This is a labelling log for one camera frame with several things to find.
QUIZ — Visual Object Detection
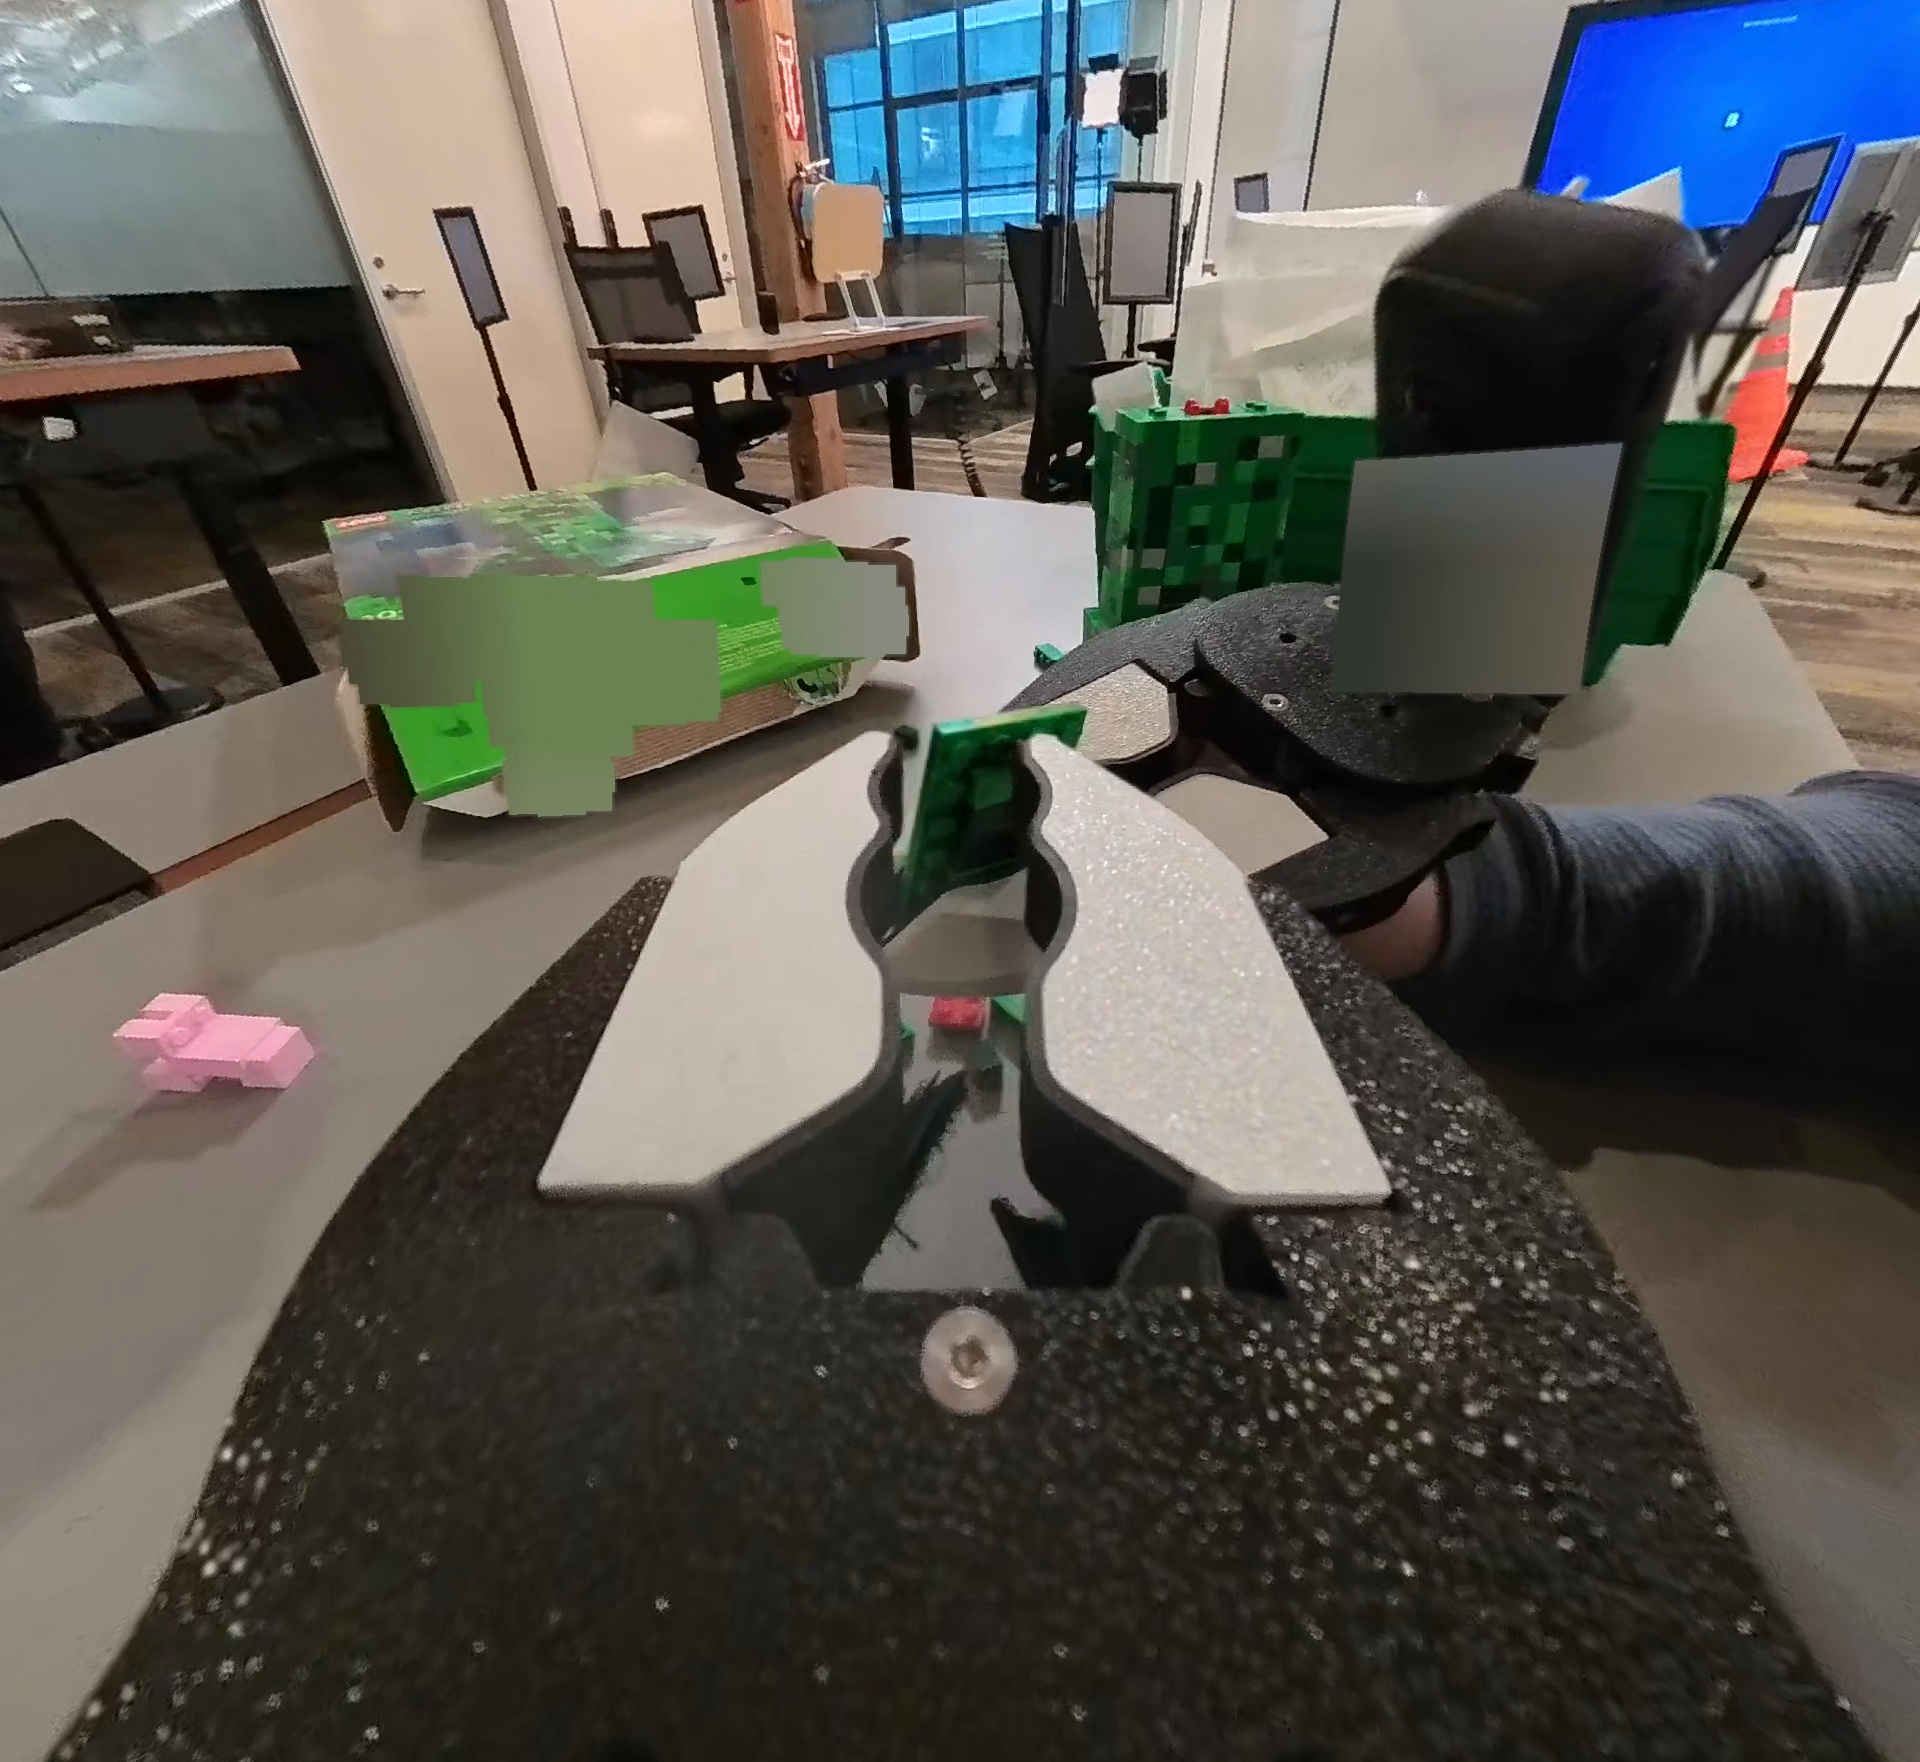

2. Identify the tablet on floor stand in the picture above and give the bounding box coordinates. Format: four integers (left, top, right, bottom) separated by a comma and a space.
433, 205, 543, 491

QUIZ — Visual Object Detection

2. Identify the wooden pillar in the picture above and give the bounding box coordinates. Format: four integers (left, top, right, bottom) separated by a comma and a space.
702, 0, 842, 504

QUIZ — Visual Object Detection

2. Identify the black flat box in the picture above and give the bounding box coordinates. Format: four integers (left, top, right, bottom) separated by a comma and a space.
0, 296, 125, 365

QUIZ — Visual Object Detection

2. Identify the green toy box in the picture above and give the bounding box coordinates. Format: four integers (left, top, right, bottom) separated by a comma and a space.
324, 478, 920, 835

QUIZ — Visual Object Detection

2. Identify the orange traffic cone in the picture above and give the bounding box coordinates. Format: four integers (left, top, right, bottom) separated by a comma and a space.
1723, 286, 1814, 483

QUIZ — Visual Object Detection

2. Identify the black desk cable flap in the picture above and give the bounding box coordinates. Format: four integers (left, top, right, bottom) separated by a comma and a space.
0, 816, 161, 957

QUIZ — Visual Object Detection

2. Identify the person's right forearm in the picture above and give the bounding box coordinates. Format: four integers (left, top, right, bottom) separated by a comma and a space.
1395, 766, 1920, 1097

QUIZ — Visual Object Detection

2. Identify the black music stand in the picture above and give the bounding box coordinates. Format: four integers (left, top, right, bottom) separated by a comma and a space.
1793, 138, 1920, 509

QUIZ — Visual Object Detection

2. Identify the white plastic bag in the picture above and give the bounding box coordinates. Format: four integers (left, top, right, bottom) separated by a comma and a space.
1167, 169, 1695, 420

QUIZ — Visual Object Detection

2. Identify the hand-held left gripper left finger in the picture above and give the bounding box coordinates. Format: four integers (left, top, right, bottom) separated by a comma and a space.
535, 727, 906, 1210

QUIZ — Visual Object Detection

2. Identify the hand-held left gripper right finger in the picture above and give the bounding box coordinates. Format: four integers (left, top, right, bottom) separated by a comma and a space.
1021, 740, 1395, 1211

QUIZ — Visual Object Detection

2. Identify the brown desk dark frame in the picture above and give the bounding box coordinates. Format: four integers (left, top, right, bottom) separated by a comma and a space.
0, 344, 326, 744

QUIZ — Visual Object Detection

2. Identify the beige door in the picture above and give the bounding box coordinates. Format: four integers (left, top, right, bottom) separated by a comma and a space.
195, 0, 610, 489

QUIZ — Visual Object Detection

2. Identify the blue-screen wall monitor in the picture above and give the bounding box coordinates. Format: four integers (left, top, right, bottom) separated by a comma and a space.
1519, 0, 1920, 237

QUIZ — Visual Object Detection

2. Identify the green studded brick plate assembly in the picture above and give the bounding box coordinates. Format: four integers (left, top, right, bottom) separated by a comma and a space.
892, 703, 1092, 950

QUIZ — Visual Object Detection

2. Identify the large green pixel brick model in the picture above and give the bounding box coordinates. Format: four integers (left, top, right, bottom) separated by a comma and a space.
1084, 396, 1736, 688

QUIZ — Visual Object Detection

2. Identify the grey desk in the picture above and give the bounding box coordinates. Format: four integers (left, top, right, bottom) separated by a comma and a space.
0, 483, 1920, 1762

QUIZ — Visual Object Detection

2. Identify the pink brick pig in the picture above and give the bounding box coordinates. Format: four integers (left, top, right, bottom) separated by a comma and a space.
111, 991, 319, 1095

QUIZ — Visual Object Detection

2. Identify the person's right hand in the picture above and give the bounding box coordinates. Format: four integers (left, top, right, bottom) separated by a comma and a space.
1340, 867, 1454, 982

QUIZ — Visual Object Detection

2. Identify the wooden desk with black legs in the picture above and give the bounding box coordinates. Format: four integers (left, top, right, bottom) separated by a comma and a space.
588, 312, 993, 491

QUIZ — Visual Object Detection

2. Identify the light panel on stand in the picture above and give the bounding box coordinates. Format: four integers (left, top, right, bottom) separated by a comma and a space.
1100, 180, 1189, 361

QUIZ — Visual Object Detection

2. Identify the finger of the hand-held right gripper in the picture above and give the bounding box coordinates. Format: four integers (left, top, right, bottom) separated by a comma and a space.
1080, 666, 1196, 761
1152, 768, 1337, 879

